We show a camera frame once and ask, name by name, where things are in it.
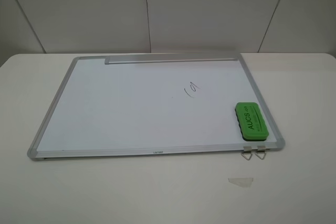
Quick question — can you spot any white aluminium-framed whiteboard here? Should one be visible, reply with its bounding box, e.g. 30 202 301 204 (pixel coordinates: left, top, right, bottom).
27 51 285 161

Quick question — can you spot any clear tape piece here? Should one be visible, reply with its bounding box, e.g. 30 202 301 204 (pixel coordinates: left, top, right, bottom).
228 177 254 188

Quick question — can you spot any metal hanging clip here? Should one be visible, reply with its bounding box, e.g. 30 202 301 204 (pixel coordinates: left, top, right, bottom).
255 145 270 160
241 146 253 161

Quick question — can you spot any right metal hanging clip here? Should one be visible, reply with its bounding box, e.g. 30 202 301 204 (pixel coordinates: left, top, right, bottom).
255 145 270 160

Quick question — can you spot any left metal hanging clip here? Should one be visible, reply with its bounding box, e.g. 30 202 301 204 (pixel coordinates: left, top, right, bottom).
241 146 253 161

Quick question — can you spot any green whiteboard eraser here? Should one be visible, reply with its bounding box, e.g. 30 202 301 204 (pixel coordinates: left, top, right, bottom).
235 102 269 142

